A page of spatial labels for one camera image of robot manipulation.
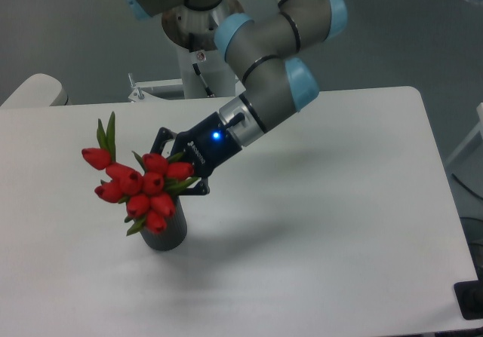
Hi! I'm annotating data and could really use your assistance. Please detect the white pedestal base frame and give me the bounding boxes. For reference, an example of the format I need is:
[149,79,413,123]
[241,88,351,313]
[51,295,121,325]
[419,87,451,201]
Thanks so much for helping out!
[128,72,215,103]

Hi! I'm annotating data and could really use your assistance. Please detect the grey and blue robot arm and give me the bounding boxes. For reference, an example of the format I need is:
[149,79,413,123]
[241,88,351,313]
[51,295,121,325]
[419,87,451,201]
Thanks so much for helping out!
[126,0,348,196]

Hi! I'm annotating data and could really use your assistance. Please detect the dark grey ribbed vase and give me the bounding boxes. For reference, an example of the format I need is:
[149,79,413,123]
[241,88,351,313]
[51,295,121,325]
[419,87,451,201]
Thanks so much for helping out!
[140,197,187,252]

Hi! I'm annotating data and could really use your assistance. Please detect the white rounded chair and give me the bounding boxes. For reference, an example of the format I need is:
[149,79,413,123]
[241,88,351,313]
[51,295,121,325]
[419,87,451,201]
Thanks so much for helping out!
[1,73,72,109]

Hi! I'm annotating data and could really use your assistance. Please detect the black device at table edge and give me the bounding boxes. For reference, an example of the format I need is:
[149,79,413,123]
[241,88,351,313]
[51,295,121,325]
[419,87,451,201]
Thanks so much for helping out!
[454,280,482,320]

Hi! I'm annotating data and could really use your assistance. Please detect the black pedestal cable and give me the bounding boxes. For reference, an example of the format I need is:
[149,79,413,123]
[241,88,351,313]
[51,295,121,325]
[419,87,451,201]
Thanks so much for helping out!
[187,31,217,99]

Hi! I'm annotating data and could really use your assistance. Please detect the red tulip bouquet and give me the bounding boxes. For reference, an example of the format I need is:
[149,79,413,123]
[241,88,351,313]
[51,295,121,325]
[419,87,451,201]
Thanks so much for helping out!
[82,112,198,236]

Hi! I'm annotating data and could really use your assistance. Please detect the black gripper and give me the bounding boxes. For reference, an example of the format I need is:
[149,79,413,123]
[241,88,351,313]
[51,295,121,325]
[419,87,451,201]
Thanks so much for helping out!
[150,112,242,196]

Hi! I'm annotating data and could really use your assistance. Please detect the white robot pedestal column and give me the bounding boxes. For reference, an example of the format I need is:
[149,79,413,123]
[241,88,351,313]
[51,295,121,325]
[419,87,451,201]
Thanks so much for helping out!
[161,0,247,100]

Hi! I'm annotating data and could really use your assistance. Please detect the white furniture at right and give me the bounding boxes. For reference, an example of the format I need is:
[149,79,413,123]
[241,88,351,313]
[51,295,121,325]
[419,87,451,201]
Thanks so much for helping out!
[444,103,482,175]

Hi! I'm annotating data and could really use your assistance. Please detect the black cable on floor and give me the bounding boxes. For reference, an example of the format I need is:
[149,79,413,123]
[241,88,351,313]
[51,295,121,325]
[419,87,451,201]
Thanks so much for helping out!
[451,173,483,199]

